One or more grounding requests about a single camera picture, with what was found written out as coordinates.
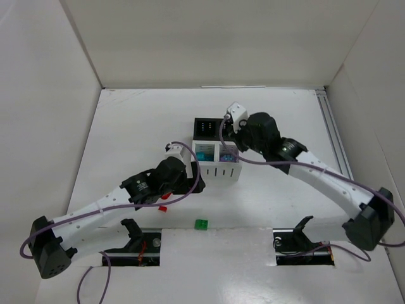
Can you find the purple printed lego in container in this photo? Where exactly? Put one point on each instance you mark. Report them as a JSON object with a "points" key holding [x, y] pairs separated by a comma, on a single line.
{"points": [[228, 158]]}

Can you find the light green lego brick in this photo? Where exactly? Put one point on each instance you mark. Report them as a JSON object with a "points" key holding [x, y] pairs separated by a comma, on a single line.
{"points": [[201, 225]]}

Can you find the white two-compartment container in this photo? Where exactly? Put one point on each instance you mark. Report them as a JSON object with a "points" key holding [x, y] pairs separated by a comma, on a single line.
{"points": [[216, 169]]}

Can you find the red heart-shaped lego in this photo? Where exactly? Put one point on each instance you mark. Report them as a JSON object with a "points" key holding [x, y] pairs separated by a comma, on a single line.
{"points": [[166, 196]]}

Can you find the small teal lego brick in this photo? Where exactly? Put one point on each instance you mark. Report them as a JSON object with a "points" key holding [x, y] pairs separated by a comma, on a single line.
{"points": [[201, 156]]}

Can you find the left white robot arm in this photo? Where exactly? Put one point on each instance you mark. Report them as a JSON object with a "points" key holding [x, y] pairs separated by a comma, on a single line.
{"points": [[55, 244]]}

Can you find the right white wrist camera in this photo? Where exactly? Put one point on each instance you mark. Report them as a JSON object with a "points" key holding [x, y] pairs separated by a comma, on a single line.
{"points": [[238, 115]]}

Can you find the black two-compartment container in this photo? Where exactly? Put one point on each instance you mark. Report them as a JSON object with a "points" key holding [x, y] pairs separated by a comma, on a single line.
{"points": [[206, 129]]}

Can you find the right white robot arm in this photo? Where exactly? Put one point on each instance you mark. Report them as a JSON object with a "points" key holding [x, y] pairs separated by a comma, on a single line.
{"points": [[369, 214]]}

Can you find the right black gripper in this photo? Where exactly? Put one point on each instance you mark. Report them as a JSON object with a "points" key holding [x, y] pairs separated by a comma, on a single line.
{"points": [[240, 139]]}

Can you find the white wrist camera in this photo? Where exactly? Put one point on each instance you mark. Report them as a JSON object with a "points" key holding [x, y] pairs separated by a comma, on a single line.
{"points": [[176, 151], [238, 115]]}

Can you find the aluminium rail on right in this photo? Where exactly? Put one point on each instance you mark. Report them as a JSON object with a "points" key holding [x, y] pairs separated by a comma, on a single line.
{"points": [[333, 133]]}

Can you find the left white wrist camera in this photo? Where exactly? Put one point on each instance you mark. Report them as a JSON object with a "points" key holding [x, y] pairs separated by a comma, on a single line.
{"points": [[176, 151]]}

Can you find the teal long lego brick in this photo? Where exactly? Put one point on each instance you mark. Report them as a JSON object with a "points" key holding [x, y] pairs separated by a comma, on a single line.
{"points": [[209, 157]]}

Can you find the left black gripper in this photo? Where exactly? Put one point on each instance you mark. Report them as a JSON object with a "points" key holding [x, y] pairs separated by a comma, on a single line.
{"points": [[192, 183]]}

